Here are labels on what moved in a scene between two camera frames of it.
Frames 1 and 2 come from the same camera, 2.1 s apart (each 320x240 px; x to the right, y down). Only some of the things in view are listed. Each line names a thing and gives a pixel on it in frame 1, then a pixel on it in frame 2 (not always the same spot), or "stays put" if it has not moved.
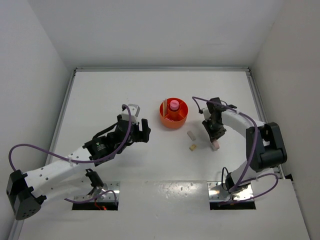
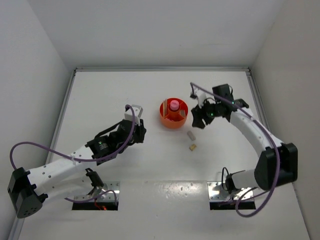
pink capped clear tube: x=174 y=104 stays put
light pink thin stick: x=165 y=107 stays put
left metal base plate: x=114 y=186 stays put
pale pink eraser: x=215 y=145 → x=182 y=113
